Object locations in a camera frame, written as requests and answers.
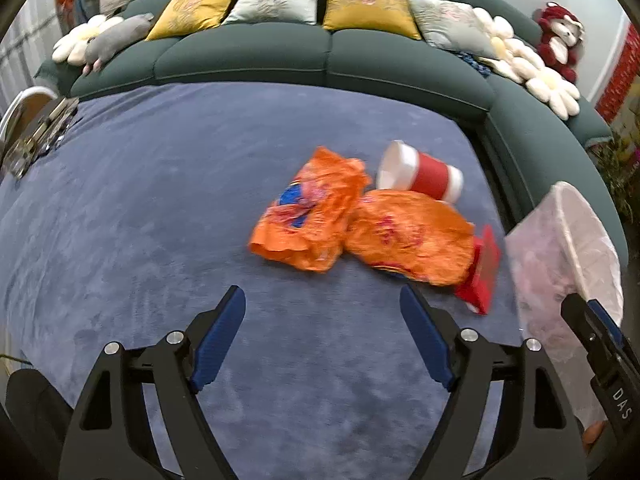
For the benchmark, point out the trash bin with white liner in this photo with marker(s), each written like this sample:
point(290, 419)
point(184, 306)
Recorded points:
point(550, 260)

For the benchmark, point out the blue table blanket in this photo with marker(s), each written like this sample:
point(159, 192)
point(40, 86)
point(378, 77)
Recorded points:
point(150, 210)

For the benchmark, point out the orange-red plastic bag blue print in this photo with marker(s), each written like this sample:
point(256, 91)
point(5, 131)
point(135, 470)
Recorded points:
point(310, 210)

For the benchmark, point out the red envelope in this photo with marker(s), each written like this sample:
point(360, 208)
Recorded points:
point(484, 270)

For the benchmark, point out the red white paper cup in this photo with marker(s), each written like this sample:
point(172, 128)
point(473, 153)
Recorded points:
point(425, 172)

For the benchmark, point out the white curtain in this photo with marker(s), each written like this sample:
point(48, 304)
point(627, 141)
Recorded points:
point(30, 45)

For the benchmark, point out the white framed chair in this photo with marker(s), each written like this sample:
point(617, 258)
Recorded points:
point(25, 102)

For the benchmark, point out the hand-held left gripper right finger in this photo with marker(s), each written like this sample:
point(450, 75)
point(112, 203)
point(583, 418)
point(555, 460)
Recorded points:
point(425, 340)

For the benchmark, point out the blue patterned cloth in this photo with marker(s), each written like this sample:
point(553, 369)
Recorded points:
point(472, 62)

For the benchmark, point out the white flower cushion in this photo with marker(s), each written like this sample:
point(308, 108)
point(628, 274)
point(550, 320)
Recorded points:
point(510, 45)
point(75, 42)
point(550, 87)

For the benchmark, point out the teal curved sofa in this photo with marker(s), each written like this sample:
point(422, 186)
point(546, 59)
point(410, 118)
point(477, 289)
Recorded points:
point(250, 55)

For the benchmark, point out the red wall banner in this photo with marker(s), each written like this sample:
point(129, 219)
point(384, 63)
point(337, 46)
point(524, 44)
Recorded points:
point(620, 90)

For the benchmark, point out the yellow embroidered cushion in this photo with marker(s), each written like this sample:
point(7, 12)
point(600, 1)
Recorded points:
point(367, 6)
point(192, 9)

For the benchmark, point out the potted green plants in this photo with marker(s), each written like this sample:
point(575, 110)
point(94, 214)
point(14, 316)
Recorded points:
point(620, 170)

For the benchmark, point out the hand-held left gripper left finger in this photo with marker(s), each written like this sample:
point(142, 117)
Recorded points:
point(220, 340)

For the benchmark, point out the grey mouse plush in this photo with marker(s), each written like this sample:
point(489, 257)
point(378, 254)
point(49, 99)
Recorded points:
point(117, 40)

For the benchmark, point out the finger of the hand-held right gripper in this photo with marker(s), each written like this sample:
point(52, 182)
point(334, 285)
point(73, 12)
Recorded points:
point(607, 325)
point(580, 325)

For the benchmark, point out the red teddy bear plush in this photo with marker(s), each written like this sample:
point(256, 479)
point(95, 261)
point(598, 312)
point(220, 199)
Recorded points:
point(557, 40)

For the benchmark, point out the plain orange-red plastic bag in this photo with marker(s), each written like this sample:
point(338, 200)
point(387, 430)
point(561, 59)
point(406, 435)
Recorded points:
point(410, 232)

